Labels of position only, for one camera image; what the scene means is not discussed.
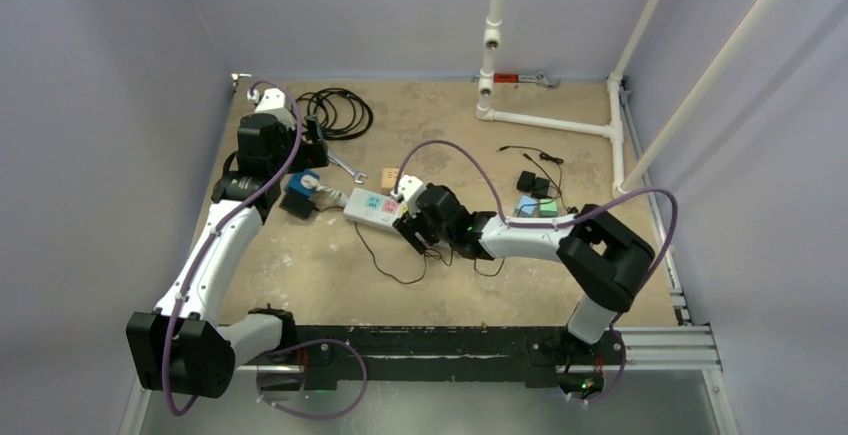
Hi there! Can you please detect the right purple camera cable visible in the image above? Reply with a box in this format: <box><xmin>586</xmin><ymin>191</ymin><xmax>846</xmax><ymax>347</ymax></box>
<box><xmin>395</xmin><ymin>139</ymin><xmax>680</xmax><ymax>281</ymax></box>

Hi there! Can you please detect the white colourful power strip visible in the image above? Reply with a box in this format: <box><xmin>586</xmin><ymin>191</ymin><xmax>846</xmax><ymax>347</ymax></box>
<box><xmin>343</xmin><ymin>188</ymin><xmax>406</xmax><ymax>231</ymax></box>

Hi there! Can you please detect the white PVC pipe frame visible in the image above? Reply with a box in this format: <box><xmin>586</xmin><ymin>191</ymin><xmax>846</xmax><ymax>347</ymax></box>
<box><xmin>474</xmin><ymin>0</ymin><xmax>813</xmax><ymax>203</ymax></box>

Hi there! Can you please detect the blue plug adapter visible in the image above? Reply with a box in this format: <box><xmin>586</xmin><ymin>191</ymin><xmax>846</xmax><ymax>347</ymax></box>
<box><xmin>513</xmin><ymin>195</ymin><xmax>539</xmax><ymax>218</ymax></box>

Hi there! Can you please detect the coiled black cable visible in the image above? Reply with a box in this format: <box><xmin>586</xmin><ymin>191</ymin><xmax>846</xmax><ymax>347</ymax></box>
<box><xmin>296</xmin><ymin>88</ymin><xmax>375</xmax><ymax>142</ymax></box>

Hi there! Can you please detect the beige dragon cube socket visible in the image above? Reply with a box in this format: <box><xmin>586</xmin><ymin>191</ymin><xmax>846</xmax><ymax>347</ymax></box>
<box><xmin>380</xmin><ymin>167</ymin><xmax>399</xmax><ymax>193</ymax></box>

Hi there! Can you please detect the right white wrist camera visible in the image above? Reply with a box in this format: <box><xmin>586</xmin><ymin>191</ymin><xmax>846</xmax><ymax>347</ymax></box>
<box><xmin>390</xmin><ymin>175</ymin><xmax>426</xmax><ymax>217</ymax></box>

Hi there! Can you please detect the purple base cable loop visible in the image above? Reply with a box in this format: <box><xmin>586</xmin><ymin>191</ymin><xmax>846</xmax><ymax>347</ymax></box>
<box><xmin>255</xmin><ymin>339</ymin><xmax>369</xmax><ymax>421</ymax></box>

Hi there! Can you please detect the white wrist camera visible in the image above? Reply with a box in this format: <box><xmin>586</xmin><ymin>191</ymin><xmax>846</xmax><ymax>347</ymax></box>
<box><xmin>247</xmin><ymin>88</ymin><xmax>296</xmax><ymax>129</ymax></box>
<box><xmin>390</xmin><ymin>175</ymin><xmax>426</xmax><ymax>217</ymax></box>

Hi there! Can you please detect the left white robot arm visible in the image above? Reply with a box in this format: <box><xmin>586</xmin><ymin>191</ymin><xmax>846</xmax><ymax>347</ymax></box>
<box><xmin>126</xmin><ymin>112</ymin><xmax>328</xmax><ymax>399</ymax></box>

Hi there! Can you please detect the white strip cord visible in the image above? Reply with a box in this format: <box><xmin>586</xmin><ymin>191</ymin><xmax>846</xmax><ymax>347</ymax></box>
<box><xmin>301</xmin><ymin>178</ymin><xmax>349</xmax><ymax>208</ymax></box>

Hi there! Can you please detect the red handled adjustable wrench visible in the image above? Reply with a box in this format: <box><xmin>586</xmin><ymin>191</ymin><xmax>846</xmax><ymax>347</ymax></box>
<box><xmin>493</xmin><ymin>72</ymin><xmax>560</xmax><ymax>88</ymax></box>

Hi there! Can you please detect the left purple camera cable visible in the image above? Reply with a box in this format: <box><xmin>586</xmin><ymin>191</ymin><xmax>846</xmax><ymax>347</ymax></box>
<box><xmin>160</xmin><ymin>80</ymin><xmax>305</xmax><ymax>417</ymax></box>

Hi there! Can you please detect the thin black adapter cable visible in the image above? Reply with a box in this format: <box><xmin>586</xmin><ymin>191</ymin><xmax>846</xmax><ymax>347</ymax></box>
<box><xmin>352</xmin><ymin>221</ymin><xmax>508</xmax><ymax>286</ymax></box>

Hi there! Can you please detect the purple camera cable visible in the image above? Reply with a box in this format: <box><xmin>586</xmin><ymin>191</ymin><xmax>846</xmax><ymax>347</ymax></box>
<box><xmin>160</xmin><ymin>80</ymin><xmax>305</xmax><ymax>417</ymax></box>
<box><xmin>395</xmin><ymin>139</ymin><xmax>680</xmax><ymax>281</ymax></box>

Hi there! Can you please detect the green plug adapter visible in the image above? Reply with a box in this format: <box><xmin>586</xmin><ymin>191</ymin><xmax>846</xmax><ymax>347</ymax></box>
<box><xmin>538</xmin><ymin>199</ymin><xmax>559</xmax><ymax>218</ymax></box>

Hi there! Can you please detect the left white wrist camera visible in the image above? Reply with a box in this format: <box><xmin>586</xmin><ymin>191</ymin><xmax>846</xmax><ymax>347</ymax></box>
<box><xmin>247</xmin><ymin>88</ymin><xmax>296</xmax><ymax>129</ymax></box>

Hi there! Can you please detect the blue wall socket box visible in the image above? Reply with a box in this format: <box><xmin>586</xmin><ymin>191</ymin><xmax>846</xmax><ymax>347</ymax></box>
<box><xmin>285</xmin><ymin>170</ymin><xmax>320</xmax><ymax>199</ymax></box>

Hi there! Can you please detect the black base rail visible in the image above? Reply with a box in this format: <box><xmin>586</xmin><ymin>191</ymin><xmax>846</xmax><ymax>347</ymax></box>
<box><xmin>250</xmin><ymin>325</ymin><xmax>624</xmax><ymax>390</ymax></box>

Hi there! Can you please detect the silver open-end wrench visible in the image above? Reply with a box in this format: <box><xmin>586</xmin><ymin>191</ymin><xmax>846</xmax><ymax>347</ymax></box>
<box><xmin>327</xmin><ymin>152</ymin><xmax>368</xmax><ymax>184</ymax></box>

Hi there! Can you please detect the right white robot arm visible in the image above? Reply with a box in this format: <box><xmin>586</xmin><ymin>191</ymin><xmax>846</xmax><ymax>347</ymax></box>
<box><xmin>391</xmin><ymin>180</ymin><xmax>655</xmax><ymax>362</ymax></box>

